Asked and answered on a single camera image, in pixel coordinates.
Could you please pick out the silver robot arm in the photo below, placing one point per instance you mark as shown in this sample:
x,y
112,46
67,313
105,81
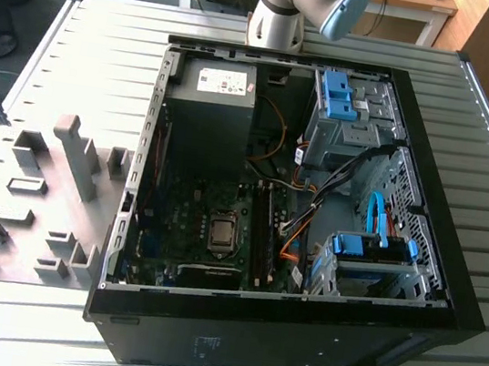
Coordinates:
x,y
276,17

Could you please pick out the silver CPU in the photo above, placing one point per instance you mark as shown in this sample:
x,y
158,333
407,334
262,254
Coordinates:
x,y
223,232

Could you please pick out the CPU socket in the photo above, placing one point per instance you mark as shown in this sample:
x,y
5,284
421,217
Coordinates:
x,y
209,233

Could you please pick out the grey power supply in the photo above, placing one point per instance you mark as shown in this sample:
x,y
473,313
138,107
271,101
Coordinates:
x,y
207,127

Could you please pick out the green motherboard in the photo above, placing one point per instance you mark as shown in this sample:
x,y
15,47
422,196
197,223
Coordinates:
x,y
182,229

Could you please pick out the black graphics card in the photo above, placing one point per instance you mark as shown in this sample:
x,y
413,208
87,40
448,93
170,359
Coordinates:
x,y
207,276

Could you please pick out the hard disk in blue carrier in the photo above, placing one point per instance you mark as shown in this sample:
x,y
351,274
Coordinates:
x,y
348,246

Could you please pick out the grey metal drive cage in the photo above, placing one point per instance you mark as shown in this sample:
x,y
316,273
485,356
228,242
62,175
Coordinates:
x,y
362,136

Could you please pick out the blue drive latch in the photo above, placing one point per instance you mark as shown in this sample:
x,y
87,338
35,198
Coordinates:
x,y
338,96

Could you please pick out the black PC case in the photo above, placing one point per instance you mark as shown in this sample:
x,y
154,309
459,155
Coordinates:
x,y
248,340

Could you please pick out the grey parts rack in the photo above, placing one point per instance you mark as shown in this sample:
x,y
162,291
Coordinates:
x,y
70,212

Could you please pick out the perforated metal disk bay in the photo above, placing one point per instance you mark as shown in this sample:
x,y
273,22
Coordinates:
x,y
420,237

